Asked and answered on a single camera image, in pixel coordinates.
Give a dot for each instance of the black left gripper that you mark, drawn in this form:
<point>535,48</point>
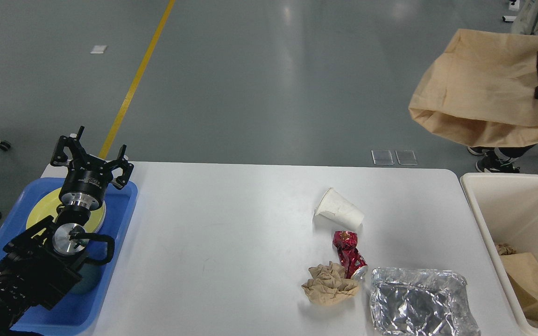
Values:
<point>86,182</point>

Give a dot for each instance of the yellow plastic plate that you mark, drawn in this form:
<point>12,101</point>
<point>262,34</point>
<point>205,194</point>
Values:
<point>48,206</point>

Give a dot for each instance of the brown paper bag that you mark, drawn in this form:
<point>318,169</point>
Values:
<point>480,91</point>
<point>522,271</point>

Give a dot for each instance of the red foil wrapper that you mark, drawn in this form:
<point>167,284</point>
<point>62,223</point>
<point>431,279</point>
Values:
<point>345,243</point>

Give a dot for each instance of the dark teal mug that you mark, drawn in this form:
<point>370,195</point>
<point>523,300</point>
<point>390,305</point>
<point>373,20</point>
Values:
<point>91,275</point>

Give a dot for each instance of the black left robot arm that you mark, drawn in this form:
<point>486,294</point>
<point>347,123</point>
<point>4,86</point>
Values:
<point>43,263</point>

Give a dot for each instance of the person in dark trousers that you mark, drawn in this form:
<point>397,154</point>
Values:
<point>498,159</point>

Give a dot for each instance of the pale green plate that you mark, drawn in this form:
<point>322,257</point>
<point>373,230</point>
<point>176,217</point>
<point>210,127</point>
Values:
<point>102,212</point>

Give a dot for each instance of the white plastic bin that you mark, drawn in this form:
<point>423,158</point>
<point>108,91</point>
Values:
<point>505,207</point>

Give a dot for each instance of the blue plastic tray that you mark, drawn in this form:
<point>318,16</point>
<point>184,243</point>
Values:
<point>75,314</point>

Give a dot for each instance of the clear floor plate right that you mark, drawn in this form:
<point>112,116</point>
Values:
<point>406,157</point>

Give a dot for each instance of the clear floor plate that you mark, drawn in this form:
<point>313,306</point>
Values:
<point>382,157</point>
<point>406,157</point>

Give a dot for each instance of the clear floor plate left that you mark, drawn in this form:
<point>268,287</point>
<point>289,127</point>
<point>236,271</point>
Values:
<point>382,157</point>

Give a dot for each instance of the crushed white paper cup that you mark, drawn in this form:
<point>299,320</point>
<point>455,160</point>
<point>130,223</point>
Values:
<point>338,209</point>

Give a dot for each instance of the crumpled brown paper ball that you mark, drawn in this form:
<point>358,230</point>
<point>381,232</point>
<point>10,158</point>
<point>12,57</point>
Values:
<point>328,285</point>

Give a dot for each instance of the silver foil bag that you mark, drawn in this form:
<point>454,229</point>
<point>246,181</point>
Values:
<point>420,302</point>

